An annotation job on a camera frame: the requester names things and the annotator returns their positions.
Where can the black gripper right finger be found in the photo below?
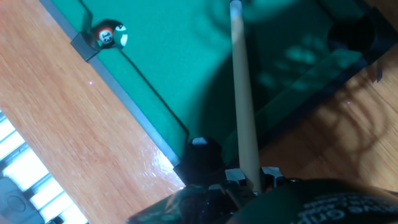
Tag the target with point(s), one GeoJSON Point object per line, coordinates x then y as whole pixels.
{"type": "Point", "coordinates": [273, 177]}

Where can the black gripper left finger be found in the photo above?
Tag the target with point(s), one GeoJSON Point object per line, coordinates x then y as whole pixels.
{"type": "Point", "coordinates": [237, 183]}

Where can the wooden pool cue black butt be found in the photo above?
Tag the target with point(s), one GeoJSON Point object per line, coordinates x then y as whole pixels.
{"type": "Point", "coordinates": [244, 109]}

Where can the mini green felt pool table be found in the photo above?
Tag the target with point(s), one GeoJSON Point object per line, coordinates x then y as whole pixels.
{"type": "Point", "coordinates": [174, 62]}

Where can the orange striped thirteen pool ball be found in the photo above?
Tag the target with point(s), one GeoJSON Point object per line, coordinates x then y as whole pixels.
{"type": "Point", "coordinates": [105, 35]}

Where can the glossy orange wooden board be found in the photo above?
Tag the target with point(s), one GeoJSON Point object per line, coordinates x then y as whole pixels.
{"type": "Point", "coordinates": [77, 124]}

